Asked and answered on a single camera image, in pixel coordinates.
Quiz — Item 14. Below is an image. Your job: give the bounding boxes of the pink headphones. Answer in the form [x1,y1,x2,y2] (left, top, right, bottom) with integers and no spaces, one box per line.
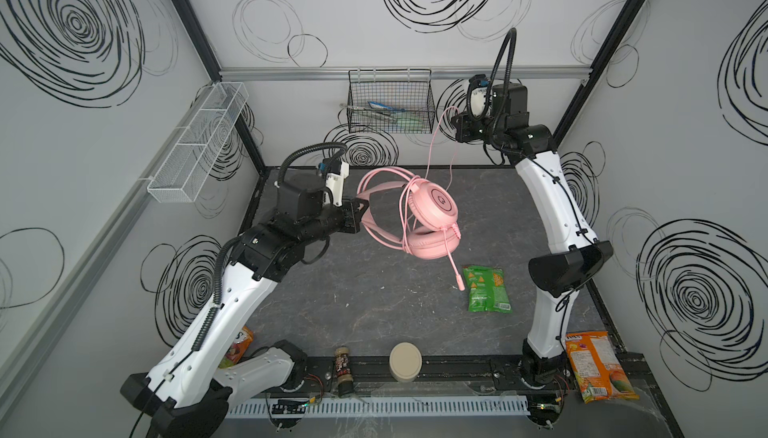
[356,166,462,261]

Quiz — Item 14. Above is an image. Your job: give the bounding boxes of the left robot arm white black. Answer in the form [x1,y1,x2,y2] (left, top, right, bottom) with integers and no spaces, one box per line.
[121,142,368,437]

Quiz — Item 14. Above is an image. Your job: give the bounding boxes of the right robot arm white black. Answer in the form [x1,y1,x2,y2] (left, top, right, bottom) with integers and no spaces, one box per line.
[451,28,613,389]

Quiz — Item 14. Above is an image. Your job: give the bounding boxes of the green snack bag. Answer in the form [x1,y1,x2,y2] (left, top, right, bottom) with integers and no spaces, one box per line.
[463,265,512,313]

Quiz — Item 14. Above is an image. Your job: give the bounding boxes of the beige round lid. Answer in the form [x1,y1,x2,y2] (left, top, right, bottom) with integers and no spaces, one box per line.
[388,342,423,383]

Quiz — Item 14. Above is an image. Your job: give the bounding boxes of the orange white snack bag left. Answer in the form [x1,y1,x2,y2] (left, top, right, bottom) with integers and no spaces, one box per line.
[218,326,254,369]

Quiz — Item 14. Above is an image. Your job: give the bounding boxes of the small brown bottle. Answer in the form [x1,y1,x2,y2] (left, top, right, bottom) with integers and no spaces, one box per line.
[334,346,355,398]

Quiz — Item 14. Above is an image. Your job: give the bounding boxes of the orange snack bag right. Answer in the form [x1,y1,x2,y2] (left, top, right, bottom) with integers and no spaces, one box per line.
[565,331,639,403]

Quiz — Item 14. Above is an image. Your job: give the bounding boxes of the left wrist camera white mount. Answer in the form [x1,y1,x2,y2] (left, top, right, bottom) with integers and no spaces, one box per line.
[317,158,349,206]

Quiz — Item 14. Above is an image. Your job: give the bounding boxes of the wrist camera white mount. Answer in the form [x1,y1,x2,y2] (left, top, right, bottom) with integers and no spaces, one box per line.
[317,158,349,206]
[466,74,493,120]

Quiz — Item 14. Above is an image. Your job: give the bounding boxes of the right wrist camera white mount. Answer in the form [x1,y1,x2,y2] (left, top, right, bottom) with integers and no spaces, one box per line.
[466,74,493,120]

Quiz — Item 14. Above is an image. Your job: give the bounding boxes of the black wire basket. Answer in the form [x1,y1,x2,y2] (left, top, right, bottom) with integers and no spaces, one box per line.
[343,68,436,134]

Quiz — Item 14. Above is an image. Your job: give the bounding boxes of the clear plastic wall shelf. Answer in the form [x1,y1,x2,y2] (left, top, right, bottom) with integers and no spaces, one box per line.
[147,82,248,203]

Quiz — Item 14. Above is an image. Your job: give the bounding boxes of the white slotted cable duct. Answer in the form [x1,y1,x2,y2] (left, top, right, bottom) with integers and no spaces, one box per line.
[227,395,530,420]

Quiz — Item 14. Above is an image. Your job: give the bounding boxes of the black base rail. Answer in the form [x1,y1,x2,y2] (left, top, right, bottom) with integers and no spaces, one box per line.
[267,354,568,396]

